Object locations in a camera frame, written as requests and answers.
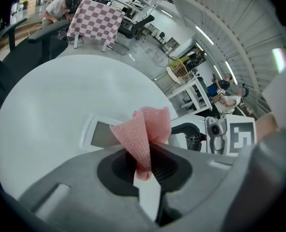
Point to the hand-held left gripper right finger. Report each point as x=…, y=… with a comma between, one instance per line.
x=201, y=182

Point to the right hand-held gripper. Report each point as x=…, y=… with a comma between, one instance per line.
x=239, y=139

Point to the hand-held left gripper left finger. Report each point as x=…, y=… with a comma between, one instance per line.
x=80, y=202

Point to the pink cloth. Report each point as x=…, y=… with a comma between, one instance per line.
x=138, y=139

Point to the white remote control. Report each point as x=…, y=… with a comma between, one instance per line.
x=102, y=134

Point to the person's right forearm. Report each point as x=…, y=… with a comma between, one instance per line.
x=266, y=127

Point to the dark grey cabinet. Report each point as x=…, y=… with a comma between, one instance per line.
x=170, y=46

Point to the person in white shirt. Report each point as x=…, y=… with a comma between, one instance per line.
x=280, y=100

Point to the white-legged table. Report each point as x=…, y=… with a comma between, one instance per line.
x=76, y=41

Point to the red white checkered tablecloth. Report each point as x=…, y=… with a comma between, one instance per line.
x=97, y=20

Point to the black office chair with headrest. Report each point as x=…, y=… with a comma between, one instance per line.
x=36, y=49

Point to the black cantilever chair chrome frame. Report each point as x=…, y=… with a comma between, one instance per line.
x=135, y=29

